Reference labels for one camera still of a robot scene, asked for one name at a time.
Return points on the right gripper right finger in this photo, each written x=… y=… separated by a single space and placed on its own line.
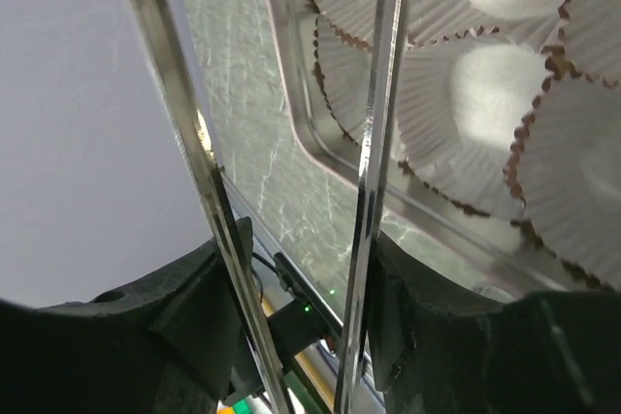
x=438 y=347

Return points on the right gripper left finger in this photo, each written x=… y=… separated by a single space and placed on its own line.
x=164 y=343

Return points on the metal tongs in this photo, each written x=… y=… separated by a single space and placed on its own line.
x=171 y=73

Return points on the square cookie tin with liners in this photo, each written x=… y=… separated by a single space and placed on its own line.
x=506 y=130

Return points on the aluminium front rail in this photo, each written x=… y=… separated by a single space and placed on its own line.
x=367 y=398

